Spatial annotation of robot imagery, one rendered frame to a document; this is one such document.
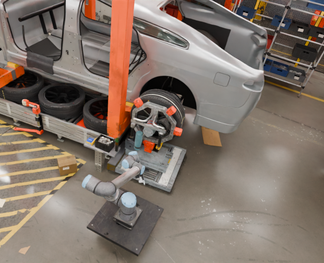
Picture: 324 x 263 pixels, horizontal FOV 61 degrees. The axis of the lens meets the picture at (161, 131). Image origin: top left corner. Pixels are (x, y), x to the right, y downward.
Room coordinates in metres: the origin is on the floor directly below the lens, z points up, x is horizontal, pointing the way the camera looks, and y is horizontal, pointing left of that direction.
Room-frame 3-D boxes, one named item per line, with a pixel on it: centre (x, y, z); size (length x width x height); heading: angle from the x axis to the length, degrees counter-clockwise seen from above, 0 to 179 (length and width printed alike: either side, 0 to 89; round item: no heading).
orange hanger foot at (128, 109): (2.99, 0.52, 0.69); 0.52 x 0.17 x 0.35; 169
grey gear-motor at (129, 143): (2.89, 0.34, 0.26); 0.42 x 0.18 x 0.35; 169
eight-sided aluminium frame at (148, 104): (2.61, 0.12, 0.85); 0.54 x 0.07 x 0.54; 79
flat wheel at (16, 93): (3.44, 2.28, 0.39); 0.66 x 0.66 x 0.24
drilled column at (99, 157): (2.46, 0.73, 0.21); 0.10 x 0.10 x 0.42; 79
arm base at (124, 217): (1.64, 0.18, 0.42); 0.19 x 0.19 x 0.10
